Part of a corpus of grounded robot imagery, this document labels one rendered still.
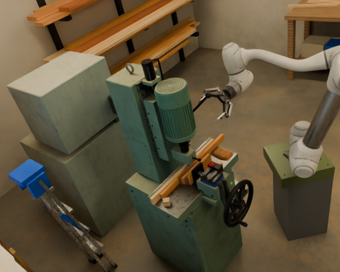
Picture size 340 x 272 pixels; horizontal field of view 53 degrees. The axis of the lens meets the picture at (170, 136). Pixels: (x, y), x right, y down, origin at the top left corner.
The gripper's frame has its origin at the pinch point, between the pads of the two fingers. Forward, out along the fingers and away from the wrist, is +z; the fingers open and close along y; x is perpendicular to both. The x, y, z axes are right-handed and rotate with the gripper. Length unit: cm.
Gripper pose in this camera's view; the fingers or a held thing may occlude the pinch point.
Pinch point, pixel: (209, 109)
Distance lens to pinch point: 186.2
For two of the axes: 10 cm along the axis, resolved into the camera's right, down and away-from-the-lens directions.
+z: -6.5, 5.5, -5.3
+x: 3.7, -3.8, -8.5
